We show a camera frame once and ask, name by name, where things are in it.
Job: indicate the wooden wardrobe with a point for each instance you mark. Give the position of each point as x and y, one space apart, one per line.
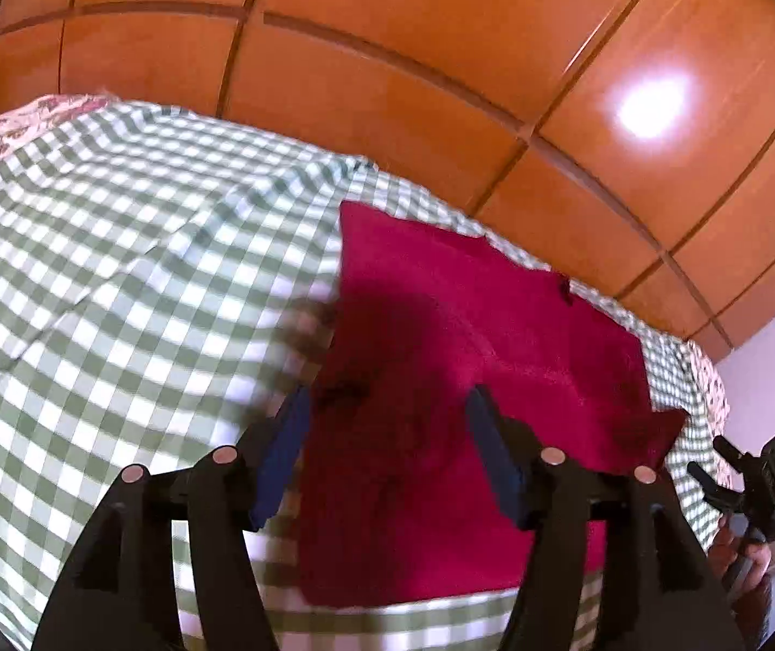
428 47

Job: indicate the green white checkered blanket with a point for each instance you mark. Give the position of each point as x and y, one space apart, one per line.
102 271

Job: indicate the person's right hand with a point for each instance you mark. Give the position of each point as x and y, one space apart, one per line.
723 556

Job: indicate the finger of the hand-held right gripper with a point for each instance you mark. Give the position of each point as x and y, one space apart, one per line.
706 481
729 453

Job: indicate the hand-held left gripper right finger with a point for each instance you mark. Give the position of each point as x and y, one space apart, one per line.
499 461

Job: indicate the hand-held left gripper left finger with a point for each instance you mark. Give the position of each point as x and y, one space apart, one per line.
282 454

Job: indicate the red garment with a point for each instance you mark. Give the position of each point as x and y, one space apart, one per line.
468 325

